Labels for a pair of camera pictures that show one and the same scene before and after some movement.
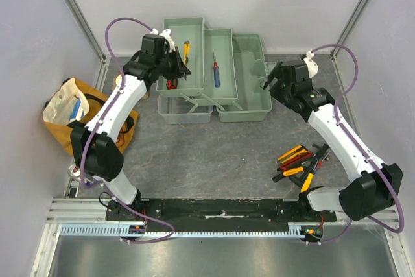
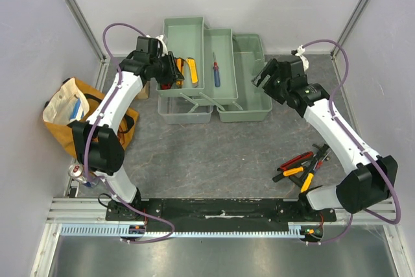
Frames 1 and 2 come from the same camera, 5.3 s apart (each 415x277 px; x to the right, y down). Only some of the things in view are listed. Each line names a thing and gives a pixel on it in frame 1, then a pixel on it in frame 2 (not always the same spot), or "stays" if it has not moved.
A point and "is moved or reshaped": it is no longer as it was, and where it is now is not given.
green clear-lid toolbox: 227,72 stays
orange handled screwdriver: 293,171 stays
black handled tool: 297,181 stays
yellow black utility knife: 292,151 is moved or reshaped
